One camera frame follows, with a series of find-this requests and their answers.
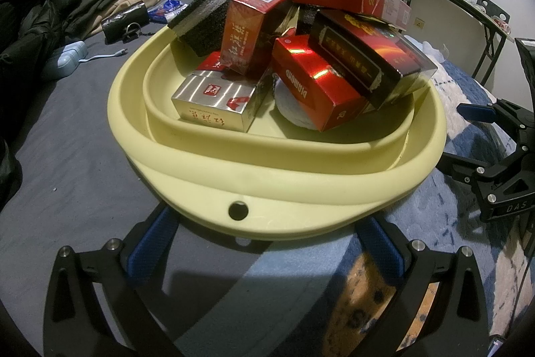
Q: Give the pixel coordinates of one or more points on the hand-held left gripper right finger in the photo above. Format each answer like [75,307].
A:
[380,250]

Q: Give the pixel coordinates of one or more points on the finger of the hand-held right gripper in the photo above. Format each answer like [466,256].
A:
[464,168]
[476,112]

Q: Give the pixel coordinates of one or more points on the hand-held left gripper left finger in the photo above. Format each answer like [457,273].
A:
[146,252]

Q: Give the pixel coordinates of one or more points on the black and red cigarette pack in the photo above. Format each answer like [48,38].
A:
[368,60]

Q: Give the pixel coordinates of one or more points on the yellow plastic basin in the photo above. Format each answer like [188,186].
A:
[271,189]

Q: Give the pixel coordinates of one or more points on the pale red cigarette pack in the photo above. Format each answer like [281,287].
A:
[395,10]

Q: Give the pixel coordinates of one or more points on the shiny red cigarette pack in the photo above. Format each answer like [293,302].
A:
[317,89]

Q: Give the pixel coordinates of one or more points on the silver and red cigarette pack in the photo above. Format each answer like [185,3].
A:
[209,102]

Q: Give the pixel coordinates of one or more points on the white round object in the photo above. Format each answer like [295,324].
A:
[290,106]

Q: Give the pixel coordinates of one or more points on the black round scouring sponge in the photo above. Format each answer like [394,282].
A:
[200,26]

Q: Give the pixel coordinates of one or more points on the orange-red cigarette pack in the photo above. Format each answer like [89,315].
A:
[246,35]

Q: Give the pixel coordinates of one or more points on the blue printed blanket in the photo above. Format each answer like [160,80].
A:
[451,223]

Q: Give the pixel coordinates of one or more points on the white plastic bag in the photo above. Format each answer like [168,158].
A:
[434,49]

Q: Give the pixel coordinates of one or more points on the grey bed sheet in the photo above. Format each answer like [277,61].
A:
[75,139]

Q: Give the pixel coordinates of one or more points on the light blue case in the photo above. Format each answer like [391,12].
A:
[62,58]

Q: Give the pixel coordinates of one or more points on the black pouch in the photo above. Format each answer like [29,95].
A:
[121,20]

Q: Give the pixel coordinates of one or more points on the blue and white packet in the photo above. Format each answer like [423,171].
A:
[167,9]

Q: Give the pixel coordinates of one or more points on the black jacket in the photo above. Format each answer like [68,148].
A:
[29,26]

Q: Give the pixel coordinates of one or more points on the dark green clothes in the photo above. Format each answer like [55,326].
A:
[96,1]

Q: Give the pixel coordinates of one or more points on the wall socket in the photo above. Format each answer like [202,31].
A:
[418,22]

